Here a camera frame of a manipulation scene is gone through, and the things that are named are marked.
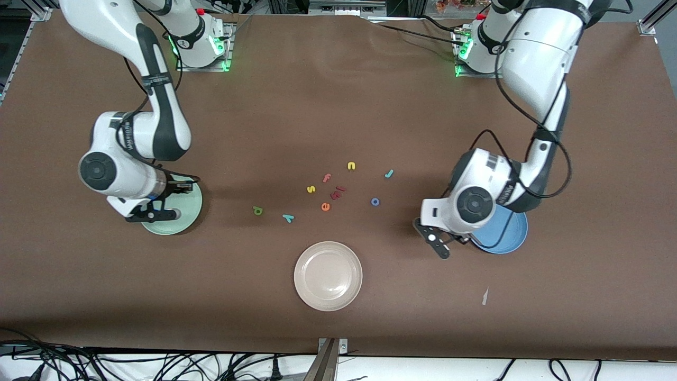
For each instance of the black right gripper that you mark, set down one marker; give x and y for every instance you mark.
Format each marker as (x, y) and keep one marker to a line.
(173, 187)

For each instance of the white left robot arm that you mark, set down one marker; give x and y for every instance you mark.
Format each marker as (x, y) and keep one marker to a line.
(539, 53)

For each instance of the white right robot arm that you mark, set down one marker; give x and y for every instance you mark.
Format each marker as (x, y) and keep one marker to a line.
(127, 32)

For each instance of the green plate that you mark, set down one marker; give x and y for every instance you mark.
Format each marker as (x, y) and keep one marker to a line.
(185, 217)

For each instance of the beige plate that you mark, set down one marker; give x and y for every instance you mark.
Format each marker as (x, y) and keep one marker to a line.
(328, 275)

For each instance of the white paper scrap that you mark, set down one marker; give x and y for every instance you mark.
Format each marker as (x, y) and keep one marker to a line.
(485, 297)

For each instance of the blue plate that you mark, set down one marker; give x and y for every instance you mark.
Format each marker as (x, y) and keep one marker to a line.
(508, 235)

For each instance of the orange artificial flowers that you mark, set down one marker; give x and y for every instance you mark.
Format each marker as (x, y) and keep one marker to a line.
(455, 4)

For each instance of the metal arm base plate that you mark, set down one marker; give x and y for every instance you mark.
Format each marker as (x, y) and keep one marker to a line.
(478, 75)
(203, 69)

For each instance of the metal table edge bracket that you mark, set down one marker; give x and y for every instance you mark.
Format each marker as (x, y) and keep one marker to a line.
(329, 360)

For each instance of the aluminium profile rail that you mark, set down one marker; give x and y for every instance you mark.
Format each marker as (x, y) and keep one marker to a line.
(42, 14)
(650, 21)

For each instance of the silver metal frame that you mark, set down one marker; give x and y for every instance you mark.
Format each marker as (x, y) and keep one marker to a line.
(346, 6)

